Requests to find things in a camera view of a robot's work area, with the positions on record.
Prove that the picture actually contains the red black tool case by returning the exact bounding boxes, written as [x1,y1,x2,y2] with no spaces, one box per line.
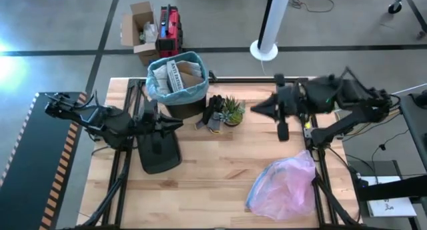
[155,3,184,58]

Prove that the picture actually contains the white cord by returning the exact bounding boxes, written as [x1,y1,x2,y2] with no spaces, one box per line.
[392,82,427,96]

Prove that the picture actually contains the open cardboard box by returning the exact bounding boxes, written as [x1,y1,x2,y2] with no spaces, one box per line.
[119,1,161,63]

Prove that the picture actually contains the clear plastic wrap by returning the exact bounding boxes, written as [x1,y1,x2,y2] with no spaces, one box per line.
[139,21,159,45]

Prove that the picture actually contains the white paper booklet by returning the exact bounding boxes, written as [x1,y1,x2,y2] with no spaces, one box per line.
[362,175,418,219]

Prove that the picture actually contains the black floor cable tangle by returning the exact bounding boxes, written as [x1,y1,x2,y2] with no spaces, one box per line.
[288,0,336,14]

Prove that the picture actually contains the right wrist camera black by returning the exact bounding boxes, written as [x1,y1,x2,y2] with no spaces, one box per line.
[276,121,291,143]

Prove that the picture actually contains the pink plastic trash bag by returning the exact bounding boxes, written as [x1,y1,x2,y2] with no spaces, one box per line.
[245,149,318,221]

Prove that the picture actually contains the brown cardboard piece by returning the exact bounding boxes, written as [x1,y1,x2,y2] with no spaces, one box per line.
[179,61,205,90]

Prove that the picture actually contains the black bin with blue liner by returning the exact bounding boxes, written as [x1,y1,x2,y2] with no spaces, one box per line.
[145,51,210,107]

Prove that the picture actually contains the potted succulent plant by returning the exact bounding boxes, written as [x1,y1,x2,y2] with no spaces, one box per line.
[218,95,247,127]

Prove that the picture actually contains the cart leg with caster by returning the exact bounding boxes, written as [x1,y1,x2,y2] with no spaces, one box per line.
[386,0,427,36]

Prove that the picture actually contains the black floor mat orange stripes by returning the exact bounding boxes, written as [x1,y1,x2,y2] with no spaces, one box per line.
[0,91,89,230]

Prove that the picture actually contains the large white paper sheet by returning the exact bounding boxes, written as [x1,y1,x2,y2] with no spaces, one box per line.
[152,63,173,96]

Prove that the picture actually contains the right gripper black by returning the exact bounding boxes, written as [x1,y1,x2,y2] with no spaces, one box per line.
[250,73,303,124]

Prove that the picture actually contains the black side desk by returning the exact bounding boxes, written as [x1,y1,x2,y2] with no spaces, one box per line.
[398,89,427,177]

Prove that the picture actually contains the grey platform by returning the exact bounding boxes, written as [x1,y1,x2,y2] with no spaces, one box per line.
[346,159,404,179]

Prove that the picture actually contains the black flat bar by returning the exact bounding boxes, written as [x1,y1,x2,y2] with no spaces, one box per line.
[357,174,427,203]

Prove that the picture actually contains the thin black power cable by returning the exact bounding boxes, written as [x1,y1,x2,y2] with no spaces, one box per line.
[370,129,410,164]

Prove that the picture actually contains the black grey work glove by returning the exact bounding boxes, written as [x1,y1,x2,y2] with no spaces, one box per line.
[201,94,226,124]
[195,115,224,134]

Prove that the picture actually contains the black plastic trash bin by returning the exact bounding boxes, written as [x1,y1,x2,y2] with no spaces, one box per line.
[165,95,208,121]

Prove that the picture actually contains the white pole with round base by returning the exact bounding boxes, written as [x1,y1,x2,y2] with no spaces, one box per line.
[249,0,294,62]

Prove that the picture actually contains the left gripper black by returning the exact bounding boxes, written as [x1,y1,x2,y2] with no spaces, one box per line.
[133,99,184,139]

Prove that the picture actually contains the black aluminium table frame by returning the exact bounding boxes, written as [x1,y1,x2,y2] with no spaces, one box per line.
[78,76,366,230]

